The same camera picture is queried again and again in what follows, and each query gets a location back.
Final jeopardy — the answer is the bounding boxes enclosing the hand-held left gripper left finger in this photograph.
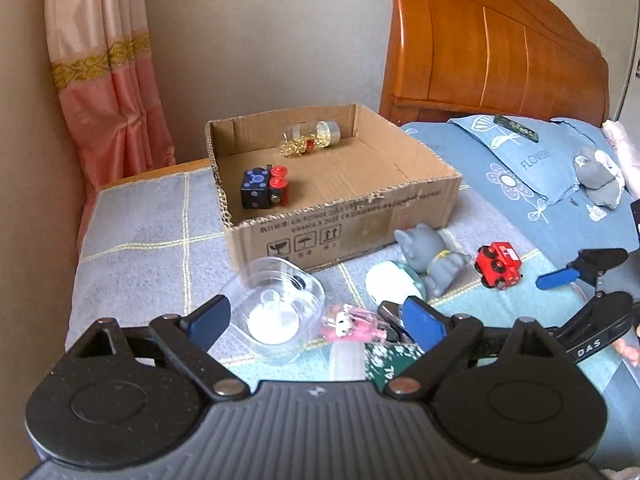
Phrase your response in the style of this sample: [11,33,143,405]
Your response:
[70,295,251,402]

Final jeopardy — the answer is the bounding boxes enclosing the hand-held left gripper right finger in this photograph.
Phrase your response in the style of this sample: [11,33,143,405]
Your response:
[377,296,573,402]

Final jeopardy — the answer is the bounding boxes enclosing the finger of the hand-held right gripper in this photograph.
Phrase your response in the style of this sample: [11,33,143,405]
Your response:
[545,291,640,363]
[535,247,630,291]

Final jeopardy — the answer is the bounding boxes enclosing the round teal white case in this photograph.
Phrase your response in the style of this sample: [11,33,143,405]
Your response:
[365,259,428,306]

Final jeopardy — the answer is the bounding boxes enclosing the grey cat toy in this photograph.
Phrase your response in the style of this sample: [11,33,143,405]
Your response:
[394,223,473,301]

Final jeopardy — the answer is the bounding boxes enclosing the clear plastic container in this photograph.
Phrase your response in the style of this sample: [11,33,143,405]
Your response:
[220,256,327,365]

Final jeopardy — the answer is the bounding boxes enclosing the brown cardboard box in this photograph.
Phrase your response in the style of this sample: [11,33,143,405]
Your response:
[205,104,463,275]

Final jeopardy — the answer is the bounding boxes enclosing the person's right hand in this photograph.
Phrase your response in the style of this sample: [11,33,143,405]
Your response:
[617,327,640,367]

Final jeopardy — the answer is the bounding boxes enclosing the green printed card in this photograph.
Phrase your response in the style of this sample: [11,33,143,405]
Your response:
[364,342,426,395]

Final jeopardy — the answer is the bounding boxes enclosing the translucent white strip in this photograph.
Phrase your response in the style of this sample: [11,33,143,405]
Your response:
[330,341,368,382]

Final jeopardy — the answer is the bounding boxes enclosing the blue floral bedsheet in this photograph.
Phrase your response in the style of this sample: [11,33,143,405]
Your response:
[400,120,640,471]

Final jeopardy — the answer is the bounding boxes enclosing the grey plush toy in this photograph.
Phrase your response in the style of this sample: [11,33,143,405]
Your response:
[572,146,626,208]

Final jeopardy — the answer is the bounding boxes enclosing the blue floral pillow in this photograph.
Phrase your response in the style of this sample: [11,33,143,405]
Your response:
[446,114,621,206]

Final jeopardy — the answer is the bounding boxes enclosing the dark toy train red wheels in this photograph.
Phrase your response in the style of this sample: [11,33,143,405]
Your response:
[240,164,291,210]

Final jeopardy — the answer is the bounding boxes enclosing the pink cloth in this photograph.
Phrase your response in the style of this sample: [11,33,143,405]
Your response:
[602,120,640,161]

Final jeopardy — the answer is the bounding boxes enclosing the dark green patterned strip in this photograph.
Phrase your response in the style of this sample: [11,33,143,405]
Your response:
[493,115,538,142]

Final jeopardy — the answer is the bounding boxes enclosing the clear bottle with gold beads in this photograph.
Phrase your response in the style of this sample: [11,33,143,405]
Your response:
[278,121,342,158]

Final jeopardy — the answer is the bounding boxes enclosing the wooden headboard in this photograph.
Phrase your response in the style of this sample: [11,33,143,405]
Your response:
[378,0,612,127]

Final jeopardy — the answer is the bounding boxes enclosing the pink curtain with gold band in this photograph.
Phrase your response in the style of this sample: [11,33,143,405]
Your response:
[44,0,177,188]

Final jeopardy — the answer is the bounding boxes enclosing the pink figure keychain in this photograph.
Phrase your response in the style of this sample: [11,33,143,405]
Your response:
[320,304,388,343]

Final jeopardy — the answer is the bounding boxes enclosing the wooden bed frame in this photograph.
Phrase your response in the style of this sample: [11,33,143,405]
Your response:
[97,159,212,192]

